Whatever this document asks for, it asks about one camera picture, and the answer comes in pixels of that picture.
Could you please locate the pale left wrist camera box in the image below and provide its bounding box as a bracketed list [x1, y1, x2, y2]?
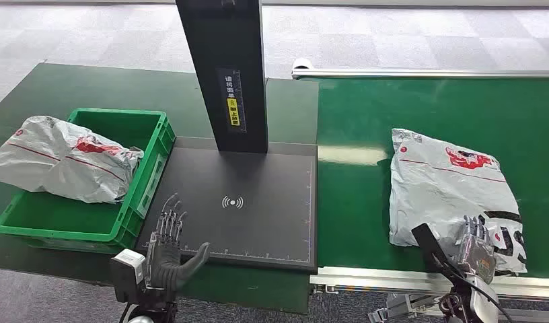
[109, 248, 147, 305]

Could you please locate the dark green work table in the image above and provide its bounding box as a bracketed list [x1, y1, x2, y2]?
[0, 62, 320, 315]

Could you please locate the aluminium conveyor side rail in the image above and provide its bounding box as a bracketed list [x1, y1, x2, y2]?
[309, 266, 549, 300]
[291, 67, 549, 81]

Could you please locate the grey poly mailer package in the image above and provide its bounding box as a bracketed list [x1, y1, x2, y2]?
[388, 128, 528, 275]
[0, 115, 145, 205]

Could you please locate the green plastic crate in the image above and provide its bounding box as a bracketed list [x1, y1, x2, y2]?
[0, 108, 177, 256]

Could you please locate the white conveyor roller end cap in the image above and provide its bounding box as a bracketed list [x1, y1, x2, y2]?
[291, 57, 315, 73]

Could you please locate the black scanner base platform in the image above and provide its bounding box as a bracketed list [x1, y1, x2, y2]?
[135, 136, 319, 274]

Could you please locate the aluminium conveyor support frame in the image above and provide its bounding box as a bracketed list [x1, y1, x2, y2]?
[368, 291, 549, 323]

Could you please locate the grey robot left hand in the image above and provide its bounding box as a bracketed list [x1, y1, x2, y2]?
[145, 192, 212, 293]

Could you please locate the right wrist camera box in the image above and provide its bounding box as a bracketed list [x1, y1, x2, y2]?
[410, 223, 464, 281]

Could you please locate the black scanner column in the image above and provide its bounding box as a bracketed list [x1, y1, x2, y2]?
[175, 0, 270, 155]

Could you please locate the black and yellow column label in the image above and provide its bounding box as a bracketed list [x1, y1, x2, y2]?
[216, 67, 248, 134]

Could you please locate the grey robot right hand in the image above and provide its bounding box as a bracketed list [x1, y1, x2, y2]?
[452, 215, 499, 284]

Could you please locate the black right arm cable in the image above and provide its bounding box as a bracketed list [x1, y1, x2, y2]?
[435, 256, 514, 323]

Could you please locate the green conveyor belt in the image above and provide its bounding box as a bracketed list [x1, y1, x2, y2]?
[316, 77, 549, 281]

